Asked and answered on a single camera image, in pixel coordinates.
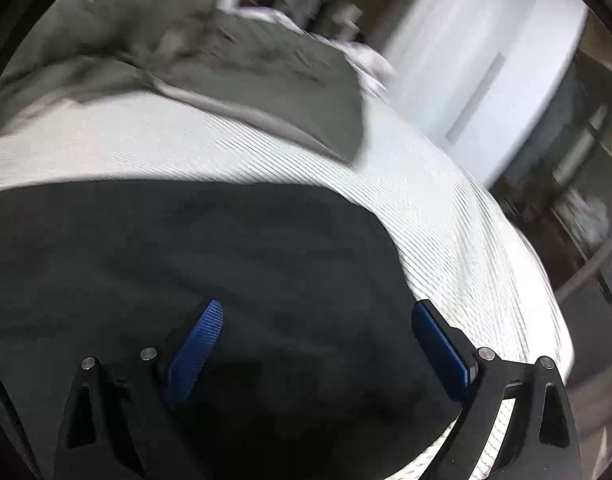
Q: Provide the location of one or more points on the white mesh mattress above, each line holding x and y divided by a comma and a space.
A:
456, 247

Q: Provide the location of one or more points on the dark grey duvet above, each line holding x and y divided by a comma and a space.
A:
262, 74

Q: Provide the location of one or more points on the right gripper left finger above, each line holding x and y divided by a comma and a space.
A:
117, 422

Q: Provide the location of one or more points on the white wardrobe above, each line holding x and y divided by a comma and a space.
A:
475, 76

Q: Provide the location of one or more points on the black pants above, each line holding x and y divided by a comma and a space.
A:
316, 373

